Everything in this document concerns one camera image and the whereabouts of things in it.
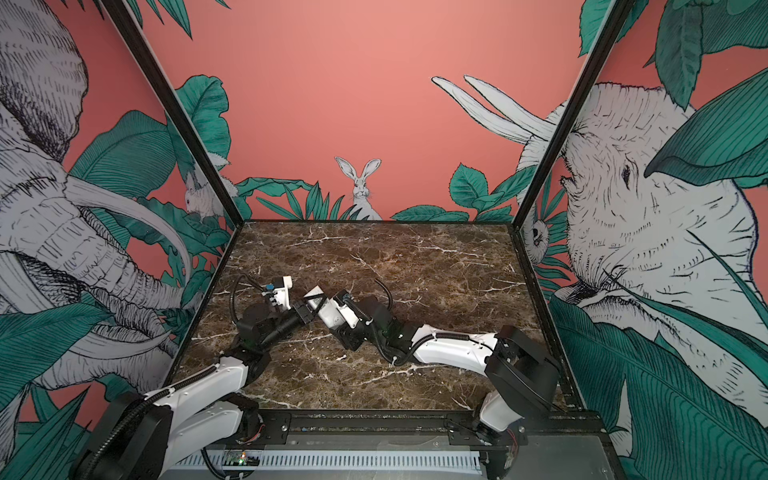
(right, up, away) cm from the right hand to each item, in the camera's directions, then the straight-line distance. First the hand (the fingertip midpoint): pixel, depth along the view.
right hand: (332, 323), depth 78 cm
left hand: (-2, +7, +1) cm, 8 cm away
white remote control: (-1, +3, +2) cm, 4 cm away
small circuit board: (-21, -31, -8) cm, 38 cm away
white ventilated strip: (+4, -32, -7) cm, 33 cm away
